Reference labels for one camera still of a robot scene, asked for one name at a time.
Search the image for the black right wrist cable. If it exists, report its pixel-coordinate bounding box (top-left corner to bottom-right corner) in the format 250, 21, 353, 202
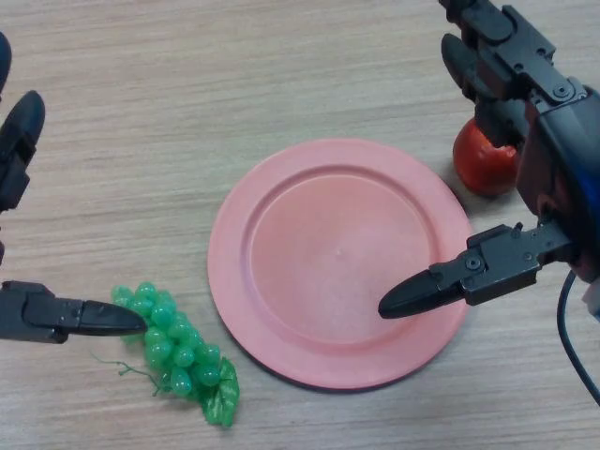
557, 269, 600, 408

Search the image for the green plastic grape bunch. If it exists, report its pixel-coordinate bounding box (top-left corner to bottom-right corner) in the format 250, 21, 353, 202
91, 280, 241, 428

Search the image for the red apple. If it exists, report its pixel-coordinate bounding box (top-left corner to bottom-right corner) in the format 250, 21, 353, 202
452, 116, 519, 197

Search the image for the pink round plate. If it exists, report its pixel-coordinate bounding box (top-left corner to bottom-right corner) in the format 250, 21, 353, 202
207, 138, 474, 390

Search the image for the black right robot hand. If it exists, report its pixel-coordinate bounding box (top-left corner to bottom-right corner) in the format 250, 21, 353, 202
377, 0, 600, 320

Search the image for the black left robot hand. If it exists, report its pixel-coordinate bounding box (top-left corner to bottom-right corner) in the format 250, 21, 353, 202
0, 31, 147, 344

